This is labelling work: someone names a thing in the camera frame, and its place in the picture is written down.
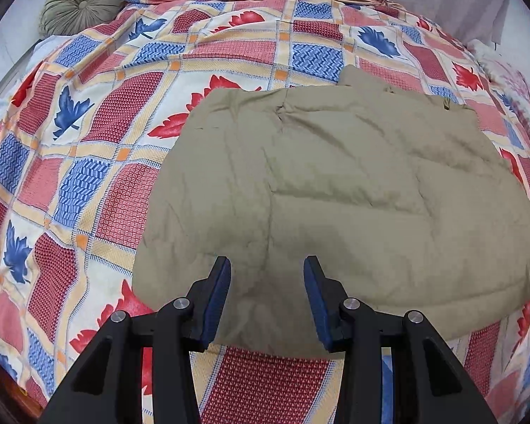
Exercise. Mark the round green pleated cushion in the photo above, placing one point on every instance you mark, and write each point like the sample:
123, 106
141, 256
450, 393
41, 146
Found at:
70, 17

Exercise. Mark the khaki puffer jacket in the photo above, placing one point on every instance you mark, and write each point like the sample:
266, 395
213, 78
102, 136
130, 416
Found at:
400, 195

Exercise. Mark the pink floral blanket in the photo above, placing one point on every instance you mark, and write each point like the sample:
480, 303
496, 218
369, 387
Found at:
511, 80

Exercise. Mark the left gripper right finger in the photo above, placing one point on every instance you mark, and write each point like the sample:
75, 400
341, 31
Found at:
401, 355

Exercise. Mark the leaf patterned patchwork quilt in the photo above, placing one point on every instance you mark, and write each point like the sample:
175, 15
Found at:
83, 137

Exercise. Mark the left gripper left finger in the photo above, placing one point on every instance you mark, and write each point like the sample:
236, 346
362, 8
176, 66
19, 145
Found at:
104, 384

